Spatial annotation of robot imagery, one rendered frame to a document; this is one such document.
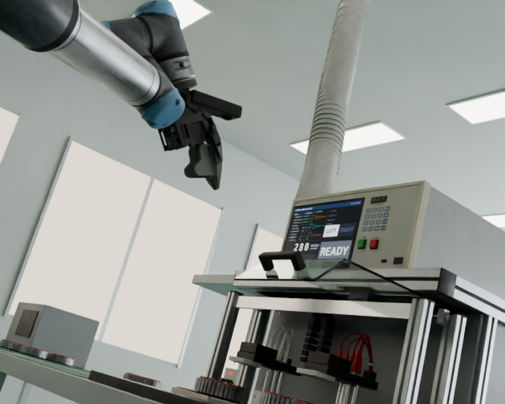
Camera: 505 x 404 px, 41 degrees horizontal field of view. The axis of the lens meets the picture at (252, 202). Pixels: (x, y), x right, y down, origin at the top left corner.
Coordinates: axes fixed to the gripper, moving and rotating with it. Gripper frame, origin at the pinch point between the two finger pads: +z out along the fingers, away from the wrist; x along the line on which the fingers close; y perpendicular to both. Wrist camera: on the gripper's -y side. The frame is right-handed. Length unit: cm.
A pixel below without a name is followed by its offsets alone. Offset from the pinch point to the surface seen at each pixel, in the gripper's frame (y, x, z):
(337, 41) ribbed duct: -176, -127, -36
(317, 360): -6.9, 5.2, 39.9
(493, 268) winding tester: -55, 16, 39
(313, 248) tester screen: -30.7, -15.0, 23.9
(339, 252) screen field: -29.8, -5.2, 25.1
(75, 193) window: -160, -467, 3
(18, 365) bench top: 28, -75, 34
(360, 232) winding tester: -32.8, 0.0, 21.5
